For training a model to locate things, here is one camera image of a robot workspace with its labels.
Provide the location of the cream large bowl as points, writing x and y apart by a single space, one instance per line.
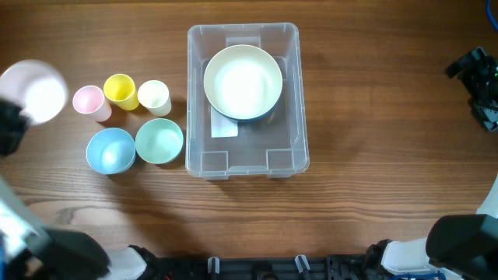
243 72

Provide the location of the dark blue large bowl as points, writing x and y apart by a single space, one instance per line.
242 110

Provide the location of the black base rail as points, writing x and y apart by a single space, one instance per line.
332 267

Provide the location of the pink bowl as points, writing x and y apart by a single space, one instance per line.
37 87

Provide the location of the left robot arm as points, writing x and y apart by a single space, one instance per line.
32 250

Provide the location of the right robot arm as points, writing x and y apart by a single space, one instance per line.
458 246

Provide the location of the yellow cup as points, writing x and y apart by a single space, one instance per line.
121 90

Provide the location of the cream white cup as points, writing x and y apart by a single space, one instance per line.
154 95

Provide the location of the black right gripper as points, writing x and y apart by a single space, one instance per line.
487 113

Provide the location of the pink cup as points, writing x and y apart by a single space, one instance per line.
91 102

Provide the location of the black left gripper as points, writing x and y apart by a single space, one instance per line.
19 122

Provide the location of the light blue bowl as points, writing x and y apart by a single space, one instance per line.
111 151

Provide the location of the white paper label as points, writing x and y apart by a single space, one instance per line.
221 126

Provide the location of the mint green bowl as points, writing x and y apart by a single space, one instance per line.
159 141

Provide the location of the clear plastic storage box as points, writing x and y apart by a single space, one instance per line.
276 145

